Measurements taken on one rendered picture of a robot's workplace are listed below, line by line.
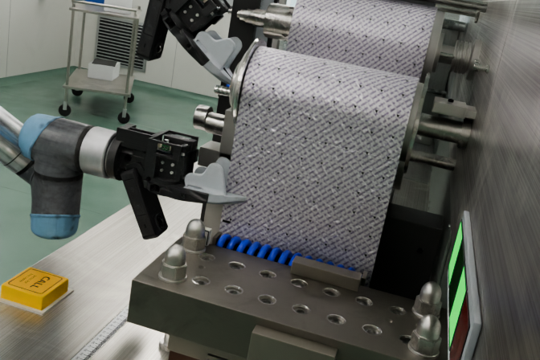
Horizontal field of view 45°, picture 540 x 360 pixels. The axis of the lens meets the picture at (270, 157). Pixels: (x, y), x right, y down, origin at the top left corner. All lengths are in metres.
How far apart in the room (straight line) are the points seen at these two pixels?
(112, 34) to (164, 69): 0.69
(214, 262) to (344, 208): 0.20
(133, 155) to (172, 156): 0.07
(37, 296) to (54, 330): 0.06
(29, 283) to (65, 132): 0.23
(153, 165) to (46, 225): 0.22
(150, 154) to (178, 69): 6.07
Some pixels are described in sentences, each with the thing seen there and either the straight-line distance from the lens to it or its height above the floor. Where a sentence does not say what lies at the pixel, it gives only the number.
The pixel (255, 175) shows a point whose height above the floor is 1.14.
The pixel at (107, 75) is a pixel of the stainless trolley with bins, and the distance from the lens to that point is 5.95.
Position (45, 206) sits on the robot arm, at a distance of 1.06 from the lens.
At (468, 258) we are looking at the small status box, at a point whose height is 1.22.
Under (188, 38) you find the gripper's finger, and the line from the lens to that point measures 0.98.
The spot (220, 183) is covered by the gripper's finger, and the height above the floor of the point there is 1.12.
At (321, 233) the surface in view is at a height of 1.07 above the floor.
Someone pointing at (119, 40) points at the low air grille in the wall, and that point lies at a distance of 7.27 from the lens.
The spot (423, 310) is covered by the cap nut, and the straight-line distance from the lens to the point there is 0.88.
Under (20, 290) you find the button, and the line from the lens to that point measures 1.02.
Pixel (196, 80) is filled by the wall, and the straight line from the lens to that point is 6.95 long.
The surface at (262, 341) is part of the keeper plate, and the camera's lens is 0.78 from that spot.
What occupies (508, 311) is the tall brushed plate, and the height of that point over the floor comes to 1.26.
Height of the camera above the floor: 1.42
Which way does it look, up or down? 16 degrees down
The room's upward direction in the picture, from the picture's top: 10 degrees clockwise
